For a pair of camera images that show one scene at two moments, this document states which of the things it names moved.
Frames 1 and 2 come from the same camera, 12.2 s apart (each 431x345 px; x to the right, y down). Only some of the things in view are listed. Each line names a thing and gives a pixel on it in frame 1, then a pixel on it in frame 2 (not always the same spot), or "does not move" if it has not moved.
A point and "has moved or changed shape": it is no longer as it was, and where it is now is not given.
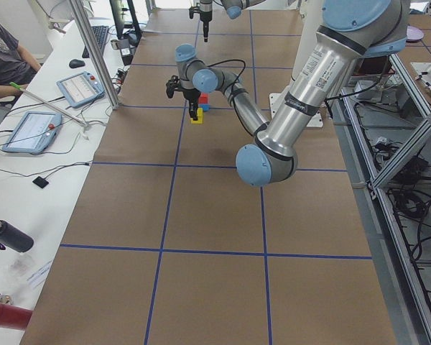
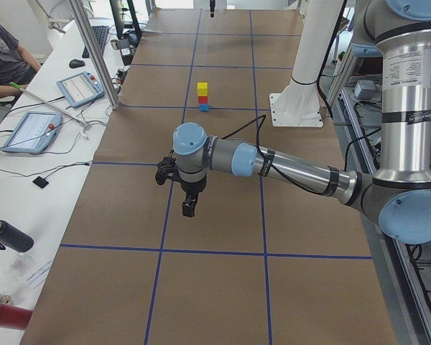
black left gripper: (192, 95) -> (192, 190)
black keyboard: (100, 33) does not move
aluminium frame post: (90, 39) does not move
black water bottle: (6, 235) does not move
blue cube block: (205, 106) does not move
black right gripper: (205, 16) -> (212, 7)
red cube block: (204, 98) does not move
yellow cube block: (200, 113) has moved or changed shape
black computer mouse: (76, 63) does not move
